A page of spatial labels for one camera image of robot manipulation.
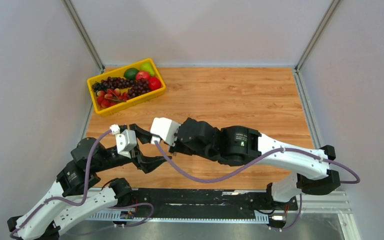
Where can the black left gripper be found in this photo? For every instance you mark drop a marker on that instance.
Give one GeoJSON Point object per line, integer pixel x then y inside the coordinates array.
{"type": "Point", "coordinates": [148, 163]}

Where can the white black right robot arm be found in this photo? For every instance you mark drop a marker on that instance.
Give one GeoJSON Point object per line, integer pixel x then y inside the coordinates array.
{"type": "Point", "coordinates": [240, 146]}

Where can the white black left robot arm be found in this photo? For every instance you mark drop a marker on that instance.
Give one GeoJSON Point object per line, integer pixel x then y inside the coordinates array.
{"type": "Point", "coordinates": [68, 201]}

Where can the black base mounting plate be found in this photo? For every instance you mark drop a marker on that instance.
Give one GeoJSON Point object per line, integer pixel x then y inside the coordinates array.
{"type": "Point", "coordinates": [178, 203]}

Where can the yellow plastic fruit tray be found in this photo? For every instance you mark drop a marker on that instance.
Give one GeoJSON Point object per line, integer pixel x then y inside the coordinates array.
{"type": "Point", "coordinates": [119, 72]}

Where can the red cherries cluster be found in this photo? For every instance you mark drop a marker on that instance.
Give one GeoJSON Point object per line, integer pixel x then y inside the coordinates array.
{"type": "Point", "coordinates": [111, 97]}

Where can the bright red tomato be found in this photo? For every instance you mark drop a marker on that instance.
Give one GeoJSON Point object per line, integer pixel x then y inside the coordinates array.
{"type": "Point", "coordinates": [154, 83]}

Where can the red pink apple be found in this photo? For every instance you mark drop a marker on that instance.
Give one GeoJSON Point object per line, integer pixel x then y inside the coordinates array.
{"type": "Point", "coordinates": [142, 75]}

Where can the dark purple grape bunch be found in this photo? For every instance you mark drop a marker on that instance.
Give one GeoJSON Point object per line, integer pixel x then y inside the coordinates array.
{"type": "Point", "coordinates": [112, 83]}

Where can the dark green avocado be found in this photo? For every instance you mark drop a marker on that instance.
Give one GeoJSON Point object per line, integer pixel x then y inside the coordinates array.
{"type": "Point", "coordinates": [131, 73]}

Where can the green pear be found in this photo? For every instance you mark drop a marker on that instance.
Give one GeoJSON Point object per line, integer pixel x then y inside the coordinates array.
{"type": "Point", "coordinates": [148, 67]}

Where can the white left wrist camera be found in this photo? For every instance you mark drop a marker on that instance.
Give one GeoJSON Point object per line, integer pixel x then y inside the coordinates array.
{"type": "Point", "coordinates": [126, 141]}

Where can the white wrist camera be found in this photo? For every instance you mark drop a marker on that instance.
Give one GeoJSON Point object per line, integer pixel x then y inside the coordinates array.
{"type": "Point", "coordinates": [164, 129]}
{"type": "Point", "coordinates": [126, 141]}

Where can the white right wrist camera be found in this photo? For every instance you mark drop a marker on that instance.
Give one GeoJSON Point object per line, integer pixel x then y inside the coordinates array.
{"type": "Point", "coordinates": [164, 129]}

